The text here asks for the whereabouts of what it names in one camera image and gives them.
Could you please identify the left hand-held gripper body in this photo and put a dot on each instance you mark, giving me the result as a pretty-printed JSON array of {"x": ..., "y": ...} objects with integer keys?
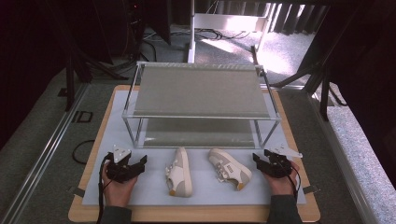
[{"x": 120, "y": 171}]

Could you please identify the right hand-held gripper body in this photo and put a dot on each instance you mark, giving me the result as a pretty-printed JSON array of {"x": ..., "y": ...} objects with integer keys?
[{"x": 280, "y": 168}]

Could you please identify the white sneaker with yellow heel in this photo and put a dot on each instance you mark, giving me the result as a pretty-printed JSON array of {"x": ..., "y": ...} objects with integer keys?
[
  {"x": 179, "y": 174},
  {"x": 229, "y": 169}
]

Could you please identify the metal shoe rack grey shelves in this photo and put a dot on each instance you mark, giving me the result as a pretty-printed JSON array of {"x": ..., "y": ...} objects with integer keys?
[{"x": 199, "y": 93}]

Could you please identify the person's right hand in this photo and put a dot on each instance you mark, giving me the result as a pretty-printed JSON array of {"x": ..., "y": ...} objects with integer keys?
[{"x": 281, "y": 186}]

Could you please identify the person's left hand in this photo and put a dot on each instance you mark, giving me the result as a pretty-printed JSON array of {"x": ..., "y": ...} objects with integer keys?
[{"x": 118, "y": 193}]

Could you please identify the grey tape strip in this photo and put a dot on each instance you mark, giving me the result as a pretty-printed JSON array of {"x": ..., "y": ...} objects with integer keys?
[
  {"x": 77, "y": 191},
  {"x": 311, "y": 189}
]

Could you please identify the black stand legs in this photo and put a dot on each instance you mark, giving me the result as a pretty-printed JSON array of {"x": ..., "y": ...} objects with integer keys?
[
  {"x": 324, "y": 99},
  {"x": 70, "y": 84}
]

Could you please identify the white metal stand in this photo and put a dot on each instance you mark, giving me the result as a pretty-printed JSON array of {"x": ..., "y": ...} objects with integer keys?
[{"x": 229, "y": 22}]

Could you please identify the dark curtain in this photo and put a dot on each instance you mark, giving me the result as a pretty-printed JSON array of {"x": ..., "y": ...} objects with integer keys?
[{"x": 295, "y": 18}]

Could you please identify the metal floor rail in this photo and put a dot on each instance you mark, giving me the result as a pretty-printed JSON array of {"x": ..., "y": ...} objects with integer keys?
[
  {"x": 43, "y": 152},
  {"x": 339, "y": 155}
]

